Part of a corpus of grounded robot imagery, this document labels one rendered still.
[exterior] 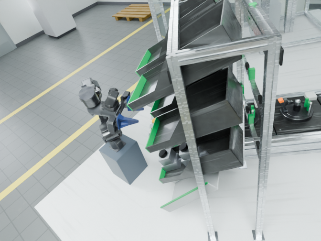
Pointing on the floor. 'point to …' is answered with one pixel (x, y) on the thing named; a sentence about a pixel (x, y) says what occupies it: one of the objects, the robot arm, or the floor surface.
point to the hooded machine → (53, 16)
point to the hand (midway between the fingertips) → (132, 113)
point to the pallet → (134, 12)
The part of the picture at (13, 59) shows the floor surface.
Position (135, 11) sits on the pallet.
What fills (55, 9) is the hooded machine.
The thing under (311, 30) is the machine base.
